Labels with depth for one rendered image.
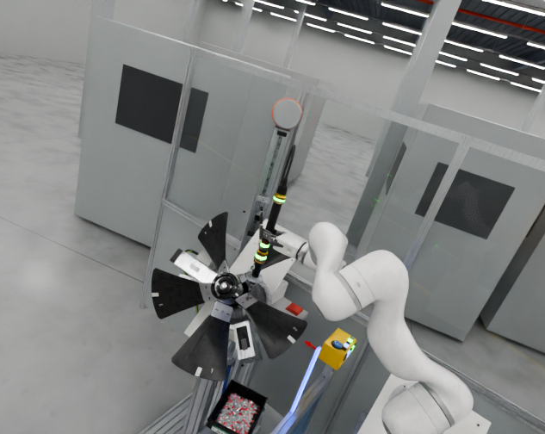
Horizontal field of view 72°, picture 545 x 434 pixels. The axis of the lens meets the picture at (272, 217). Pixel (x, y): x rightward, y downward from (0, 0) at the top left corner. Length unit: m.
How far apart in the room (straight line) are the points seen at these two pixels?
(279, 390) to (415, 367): 1.78
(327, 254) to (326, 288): 0.09
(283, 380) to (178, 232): 1.24
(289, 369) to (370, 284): 1.75
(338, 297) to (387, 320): 0.14
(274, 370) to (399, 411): 1.64
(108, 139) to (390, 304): 3.54
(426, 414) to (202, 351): 0.86
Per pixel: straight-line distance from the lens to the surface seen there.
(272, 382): 2.71
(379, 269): 0.89
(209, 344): 1.60
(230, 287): 1.57
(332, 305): 0.87
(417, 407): 1.09
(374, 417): 1.51
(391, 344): 0.96
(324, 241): 0.94
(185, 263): 1.88
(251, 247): 1.92
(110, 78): 4.04
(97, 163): 4.25
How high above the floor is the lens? 2.07
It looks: 21 degrees down
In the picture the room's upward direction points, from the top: 18 degrees clockwise
